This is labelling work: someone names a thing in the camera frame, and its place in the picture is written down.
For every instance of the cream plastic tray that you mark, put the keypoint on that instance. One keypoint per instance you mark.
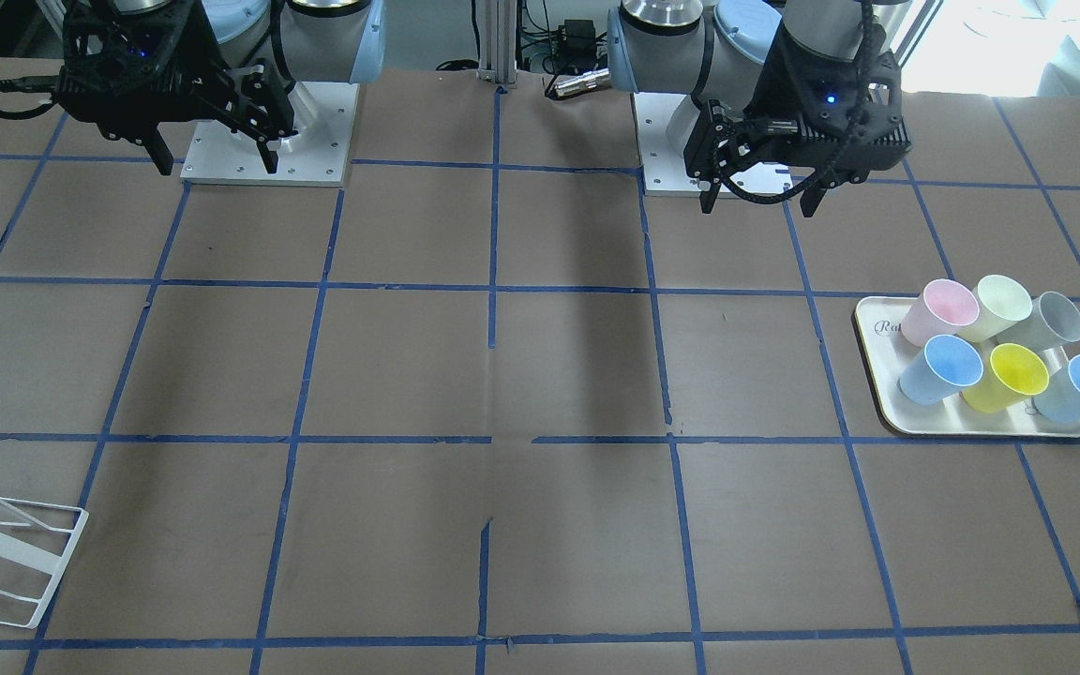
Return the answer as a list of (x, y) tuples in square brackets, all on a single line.
[(877, 321)]

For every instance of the aluminium frame post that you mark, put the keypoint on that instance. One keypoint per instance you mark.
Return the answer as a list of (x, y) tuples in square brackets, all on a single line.
[(497, 41)]

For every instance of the light blue plastic cup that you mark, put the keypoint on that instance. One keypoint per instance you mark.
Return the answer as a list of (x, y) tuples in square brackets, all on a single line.
[(945, 365)]

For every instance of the grey plastic cup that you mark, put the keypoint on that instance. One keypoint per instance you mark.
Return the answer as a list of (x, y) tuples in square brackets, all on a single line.
[(1054, 322)]

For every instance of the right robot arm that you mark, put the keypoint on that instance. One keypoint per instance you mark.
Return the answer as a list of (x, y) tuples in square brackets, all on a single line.
[(324, 51)]

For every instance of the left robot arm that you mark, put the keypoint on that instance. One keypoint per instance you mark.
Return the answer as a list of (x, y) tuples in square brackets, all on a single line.
[(679, 46)]

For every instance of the yellow plastic cup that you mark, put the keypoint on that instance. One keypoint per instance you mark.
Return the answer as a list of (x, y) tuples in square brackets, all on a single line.
[(1012, 374)]

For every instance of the pale green plastic cup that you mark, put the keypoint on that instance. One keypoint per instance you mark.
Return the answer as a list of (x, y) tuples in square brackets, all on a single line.
[(1002, 303)]

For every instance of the pink plastic cup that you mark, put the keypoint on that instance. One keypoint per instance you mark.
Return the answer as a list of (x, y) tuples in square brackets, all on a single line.
[(944, 307)]

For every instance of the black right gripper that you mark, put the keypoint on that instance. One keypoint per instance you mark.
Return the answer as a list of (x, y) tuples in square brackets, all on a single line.
[(205, 58)]

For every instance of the silver metal cylinder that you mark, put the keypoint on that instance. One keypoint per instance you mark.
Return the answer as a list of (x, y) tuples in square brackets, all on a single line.
[(561, 88)]

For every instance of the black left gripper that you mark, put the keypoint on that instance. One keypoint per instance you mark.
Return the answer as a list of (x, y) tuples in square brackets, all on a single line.
[(781, 82)]

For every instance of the white wire dish rack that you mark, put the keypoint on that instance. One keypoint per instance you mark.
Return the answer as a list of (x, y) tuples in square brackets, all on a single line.
[(37, 544)]

